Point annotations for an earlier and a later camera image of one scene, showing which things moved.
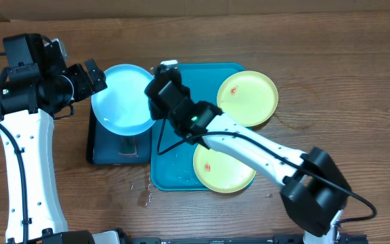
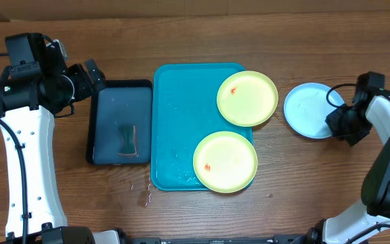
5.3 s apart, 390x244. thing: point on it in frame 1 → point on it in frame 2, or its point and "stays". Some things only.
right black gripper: [161, 81] → [341, 123]
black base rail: [276, 239] stays
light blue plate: [123, 107] → [306, 108]
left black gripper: [78, 72] stays
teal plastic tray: [172, 158] stays
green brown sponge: [128, 146] stays
